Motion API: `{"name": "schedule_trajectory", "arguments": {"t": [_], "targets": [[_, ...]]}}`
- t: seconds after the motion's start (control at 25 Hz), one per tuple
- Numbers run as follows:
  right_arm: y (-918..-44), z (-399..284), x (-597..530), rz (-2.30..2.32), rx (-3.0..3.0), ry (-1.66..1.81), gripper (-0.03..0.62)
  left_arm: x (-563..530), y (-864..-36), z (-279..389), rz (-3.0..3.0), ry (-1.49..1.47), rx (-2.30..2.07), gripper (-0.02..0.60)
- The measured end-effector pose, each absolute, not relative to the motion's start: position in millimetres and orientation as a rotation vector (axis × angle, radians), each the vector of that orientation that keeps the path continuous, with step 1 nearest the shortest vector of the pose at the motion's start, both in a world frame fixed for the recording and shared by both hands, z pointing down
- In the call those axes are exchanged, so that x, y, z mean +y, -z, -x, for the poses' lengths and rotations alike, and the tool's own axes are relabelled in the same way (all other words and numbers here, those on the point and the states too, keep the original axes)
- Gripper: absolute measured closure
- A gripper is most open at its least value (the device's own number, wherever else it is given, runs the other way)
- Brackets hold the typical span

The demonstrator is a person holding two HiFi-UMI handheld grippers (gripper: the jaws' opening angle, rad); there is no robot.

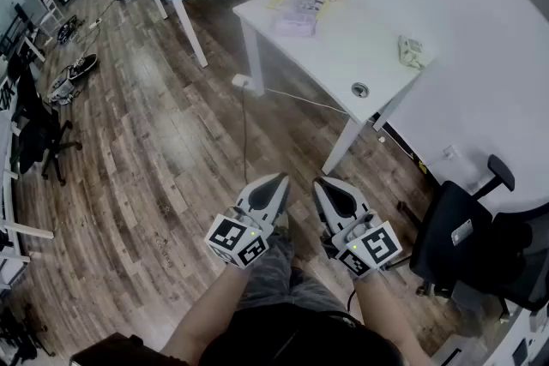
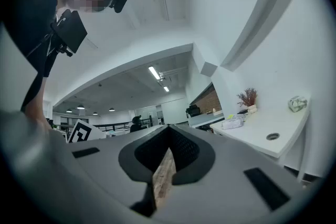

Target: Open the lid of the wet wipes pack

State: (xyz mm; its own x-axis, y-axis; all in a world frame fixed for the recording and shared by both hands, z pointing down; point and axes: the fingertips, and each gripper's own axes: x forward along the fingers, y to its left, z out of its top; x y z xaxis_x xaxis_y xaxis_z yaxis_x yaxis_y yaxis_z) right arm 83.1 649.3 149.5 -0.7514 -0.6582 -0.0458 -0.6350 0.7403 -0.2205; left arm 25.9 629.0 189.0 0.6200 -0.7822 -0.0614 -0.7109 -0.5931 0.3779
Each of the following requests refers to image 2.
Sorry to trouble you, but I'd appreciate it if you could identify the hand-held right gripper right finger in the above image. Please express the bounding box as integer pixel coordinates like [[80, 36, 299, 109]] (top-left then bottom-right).
[[157, 124, 311, 224]]

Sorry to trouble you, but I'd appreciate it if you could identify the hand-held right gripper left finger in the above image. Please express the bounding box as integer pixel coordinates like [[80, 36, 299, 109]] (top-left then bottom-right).
[[67, 124, 171, 218]]

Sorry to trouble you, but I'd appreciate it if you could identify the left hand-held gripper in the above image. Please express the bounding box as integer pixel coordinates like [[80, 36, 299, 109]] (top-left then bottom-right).
[[67, 119, 106, 144]]

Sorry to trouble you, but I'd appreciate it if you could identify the lilac wet wipe pack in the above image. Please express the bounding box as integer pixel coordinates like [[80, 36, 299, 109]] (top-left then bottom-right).
[[222, 115, 245, 130]]

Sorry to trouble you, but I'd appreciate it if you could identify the person's left forearm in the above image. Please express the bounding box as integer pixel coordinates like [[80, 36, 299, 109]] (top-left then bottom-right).
[[22, 73, 53, 132]]

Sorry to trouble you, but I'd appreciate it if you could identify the yellow-edged grey book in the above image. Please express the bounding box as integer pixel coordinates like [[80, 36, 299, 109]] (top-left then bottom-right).
[[225, 113, 249, 122]]

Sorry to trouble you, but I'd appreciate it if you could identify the light blue table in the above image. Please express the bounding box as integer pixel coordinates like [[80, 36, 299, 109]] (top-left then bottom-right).
[[188, 112, 225, 129]]

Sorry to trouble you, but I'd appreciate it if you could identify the black office chair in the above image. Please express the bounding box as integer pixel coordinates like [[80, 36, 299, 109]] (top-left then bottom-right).
[[185, 104, 202, 118]]

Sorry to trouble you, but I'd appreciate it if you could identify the orange dried plant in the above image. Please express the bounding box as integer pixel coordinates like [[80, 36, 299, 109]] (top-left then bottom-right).
[[237, 88, 258, 108]]

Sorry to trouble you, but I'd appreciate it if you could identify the green patterned tissue pack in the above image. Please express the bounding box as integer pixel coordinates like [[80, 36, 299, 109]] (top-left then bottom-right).
[[288, 95, 308, 113]]

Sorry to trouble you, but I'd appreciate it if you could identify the black chest device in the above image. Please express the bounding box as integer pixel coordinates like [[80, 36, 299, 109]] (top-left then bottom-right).
[[50, 9, 88, 58]]

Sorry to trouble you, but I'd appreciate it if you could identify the white ceiling conduit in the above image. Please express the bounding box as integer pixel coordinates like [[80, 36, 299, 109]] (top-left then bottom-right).
[[157, 67, 188, 82]]

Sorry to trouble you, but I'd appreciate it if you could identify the person's black shirt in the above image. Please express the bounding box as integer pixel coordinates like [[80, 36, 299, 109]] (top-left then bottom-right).
[[0, 0, 60, 113]]

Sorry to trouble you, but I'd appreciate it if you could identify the black chest device cable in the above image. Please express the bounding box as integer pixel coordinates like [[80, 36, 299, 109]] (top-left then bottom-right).
[[26, 33, 55, 59]]

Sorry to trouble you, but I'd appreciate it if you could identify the black head camera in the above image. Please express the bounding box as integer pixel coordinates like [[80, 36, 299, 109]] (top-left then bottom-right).
[[109, 0, 130, 14]]

